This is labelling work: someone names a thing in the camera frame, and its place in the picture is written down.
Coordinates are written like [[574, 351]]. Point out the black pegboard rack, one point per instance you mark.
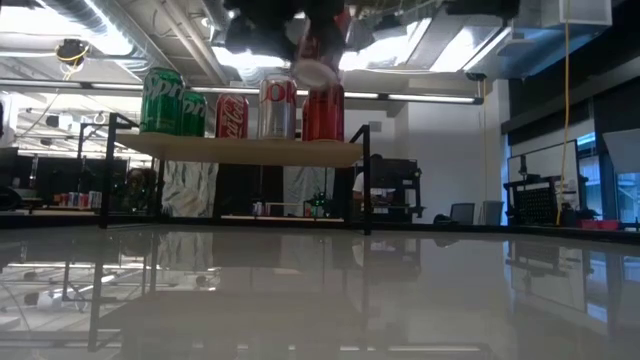
[[535, 200]]

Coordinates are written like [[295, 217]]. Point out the black wooden-top shelf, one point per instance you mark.
[[240, 152]]

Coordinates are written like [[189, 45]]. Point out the whiteboard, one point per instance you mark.
[[542, 160]]

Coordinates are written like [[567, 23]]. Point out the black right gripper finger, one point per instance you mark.
[[327, 35]]

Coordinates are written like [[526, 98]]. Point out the red Coke Zero can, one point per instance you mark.
[[326, 115]]

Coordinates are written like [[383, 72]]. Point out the black equipment cart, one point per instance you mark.
[[400, 175]]

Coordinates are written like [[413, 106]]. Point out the red tray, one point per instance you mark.
[[600, 224]]

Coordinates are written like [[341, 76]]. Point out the silver ribbed air duct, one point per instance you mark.
[[125, 45]]

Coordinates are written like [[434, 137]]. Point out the black security camera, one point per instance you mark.
[[475, 76]]

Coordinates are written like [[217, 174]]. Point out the person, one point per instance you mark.
[[140, 182], [359, 182]]

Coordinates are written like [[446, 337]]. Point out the background robot green light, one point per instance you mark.
[[320, 202]]

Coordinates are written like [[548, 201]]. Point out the silver Diet Coke can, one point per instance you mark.
[[277, 107]]

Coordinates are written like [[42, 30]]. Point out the long ceiling light bar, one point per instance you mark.
[[400, 97]]

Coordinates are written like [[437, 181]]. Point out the green Sprite can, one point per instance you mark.
[[196, 115], [162, 102]]

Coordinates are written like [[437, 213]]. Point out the background wooden table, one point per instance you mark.
[[280, 218]]

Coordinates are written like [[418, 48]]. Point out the marble patterned banner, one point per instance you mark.
[[190, 187]]

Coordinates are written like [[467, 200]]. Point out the red Star Wars Coca-Cola can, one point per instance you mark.
[[315, 75]]

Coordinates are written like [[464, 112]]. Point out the white ceiling box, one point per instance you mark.
[[575, 12]]

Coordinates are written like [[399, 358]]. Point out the grey cloth banner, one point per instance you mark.
[[300, 185]]

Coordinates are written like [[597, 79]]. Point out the bright window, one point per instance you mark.
[[629, 195]]

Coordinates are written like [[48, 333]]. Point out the grey waste bin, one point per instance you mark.
[[493, 212]]

